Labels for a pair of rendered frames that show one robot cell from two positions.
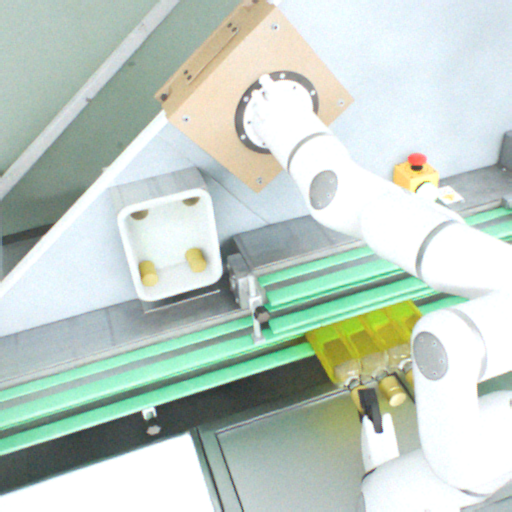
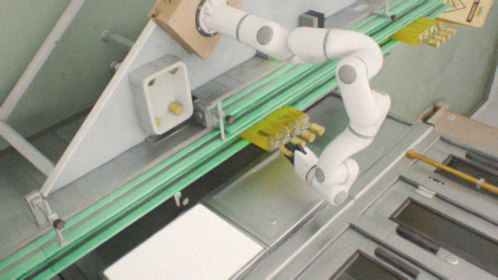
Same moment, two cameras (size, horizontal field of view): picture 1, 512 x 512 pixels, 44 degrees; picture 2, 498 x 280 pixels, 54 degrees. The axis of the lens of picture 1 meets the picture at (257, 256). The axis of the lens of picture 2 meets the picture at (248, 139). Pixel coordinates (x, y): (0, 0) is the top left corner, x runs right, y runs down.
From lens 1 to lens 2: 0.74 m
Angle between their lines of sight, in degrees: 22
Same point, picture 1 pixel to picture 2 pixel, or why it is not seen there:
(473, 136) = (286, 19)
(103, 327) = (135, 158)
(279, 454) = (251, 195)
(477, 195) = not seen: hidden behind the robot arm
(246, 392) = (214, 180)
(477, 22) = not seen: outside the picture
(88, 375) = (141, 181)
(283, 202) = (209, 69)
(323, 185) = (264, 32)
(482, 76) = not seen: outside the picture
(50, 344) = (109, 174)
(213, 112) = (186, 16)
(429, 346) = (346, 70)
